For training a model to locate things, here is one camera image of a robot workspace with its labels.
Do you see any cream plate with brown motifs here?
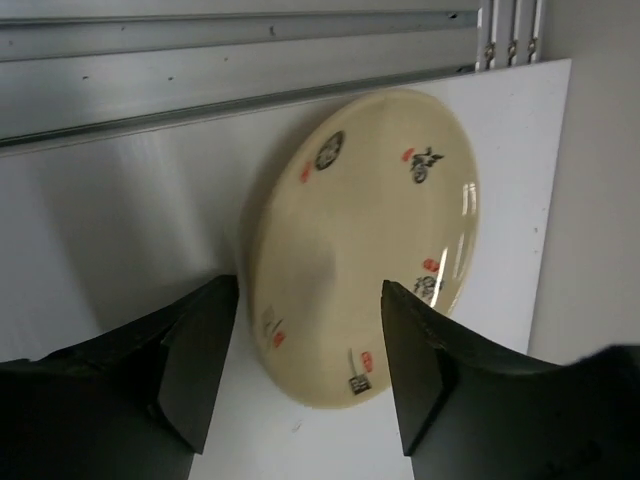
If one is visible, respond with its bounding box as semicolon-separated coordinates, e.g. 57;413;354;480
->
248;89;480;409

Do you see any aluminium left side rail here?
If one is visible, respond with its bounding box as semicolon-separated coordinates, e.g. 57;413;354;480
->
1;1;479;147

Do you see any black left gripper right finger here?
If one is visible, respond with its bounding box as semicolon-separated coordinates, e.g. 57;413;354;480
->
381;281;639;479

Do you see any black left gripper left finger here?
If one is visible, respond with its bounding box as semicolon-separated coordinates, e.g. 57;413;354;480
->
1;275;238;479

